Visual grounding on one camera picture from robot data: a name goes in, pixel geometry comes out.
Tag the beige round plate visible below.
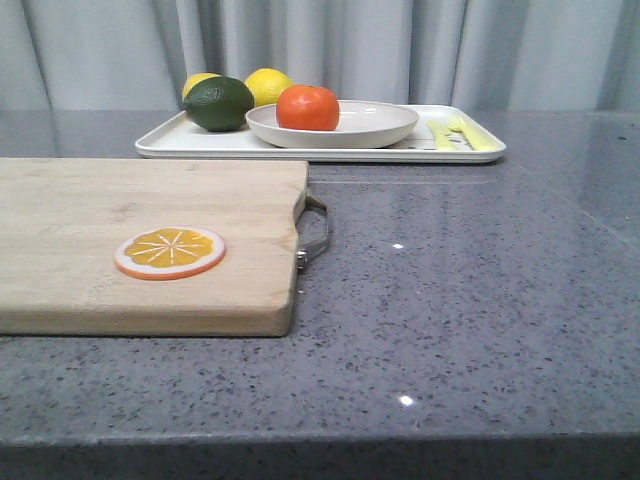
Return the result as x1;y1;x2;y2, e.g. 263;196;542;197
246;100;419;149

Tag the orange mandarin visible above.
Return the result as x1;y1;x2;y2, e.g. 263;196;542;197
276;84;340;131

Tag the white rectangular tray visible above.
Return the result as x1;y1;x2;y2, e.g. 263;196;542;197
135;105;506;164

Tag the orange slice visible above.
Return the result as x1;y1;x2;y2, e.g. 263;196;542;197
114;226;227;281

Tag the yellow plastic knife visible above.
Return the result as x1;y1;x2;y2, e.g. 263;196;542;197
427;120;457;151

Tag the yellow lemon right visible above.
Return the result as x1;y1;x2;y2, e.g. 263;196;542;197
245;68;295;107

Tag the yellow lemon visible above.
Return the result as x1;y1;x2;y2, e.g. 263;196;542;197
182;72;218;99
245;68;295;107

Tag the green lime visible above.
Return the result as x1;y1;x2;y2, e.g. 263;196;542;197
183;76;255;132

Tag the yellow plastic fork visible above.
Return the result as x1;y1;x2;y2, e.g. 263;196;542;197
447;117;499;151

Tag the yellow lemon left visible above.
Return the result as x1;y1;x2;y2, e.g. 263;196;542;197
182;72;218;99

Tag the wooden cutting board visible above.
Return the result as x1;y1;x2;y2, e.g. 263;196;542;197
1;158;308;337

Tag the grey curtain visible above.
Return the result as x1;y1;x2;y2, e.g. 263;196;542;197
1;1;639;111

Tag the metal board handle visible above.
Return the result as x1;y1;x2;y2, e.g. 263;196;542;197
295;194;332;273

